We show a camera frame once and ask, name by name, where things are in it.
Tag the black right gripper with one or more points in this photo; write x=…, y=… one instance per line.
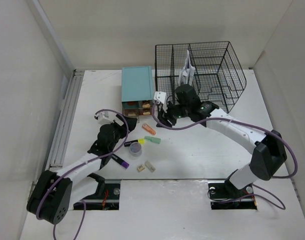
x=163, y=120

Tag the beige eraser block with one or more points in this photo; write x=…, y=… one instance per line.
x=140, y=168

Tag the purple highlighter marker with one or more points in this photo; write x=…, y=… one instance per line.
x=120, y=161

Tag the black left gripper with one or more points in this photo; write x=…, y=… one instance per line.
x=121, y=128

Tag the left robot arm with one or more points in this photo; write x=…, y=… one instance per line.
x=57, y=191

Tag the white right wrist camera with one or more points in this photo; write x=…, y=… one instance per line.
x=161, y=98

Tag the aluminium frame rail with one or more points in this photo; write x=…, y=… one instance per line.
x=59, y=142

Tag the clear jar of paperclips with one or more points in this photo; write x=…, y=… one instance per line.
x=135, y=149

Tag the grey eraser block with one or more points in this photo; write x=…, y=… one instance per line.
x=149, y=166

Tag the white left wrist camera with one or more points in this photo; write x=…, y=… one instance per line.
x=102, y=117

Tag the orange highlighter marker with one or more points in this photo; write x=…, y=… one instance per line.
x=149, y=129

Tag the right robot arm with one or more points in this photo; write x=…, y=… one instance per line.
x=266, y=147

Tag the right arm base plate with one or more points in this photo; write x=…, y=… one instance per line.
x=226, y=197

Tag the black wire mesh organizer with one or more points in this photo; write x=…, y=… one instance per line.
x=218, y=76

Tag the white Canon paper booklet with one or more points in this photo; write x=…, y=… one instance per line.
x=186, y=75

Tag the wooden drawer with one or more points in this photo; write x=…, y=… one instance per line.
x=145, y=111

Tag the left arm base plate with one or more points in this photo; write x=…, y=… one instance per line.
x=106, y=197

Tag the teal wooden drawer box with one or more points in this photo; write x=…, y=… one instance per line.
x=137, y=89

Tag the green highlighter marker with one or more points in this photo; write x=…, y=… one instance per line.
x=154, y=140

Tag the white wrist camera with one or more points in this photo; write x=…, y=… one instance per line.
x=102, y=117
x=161, y=98

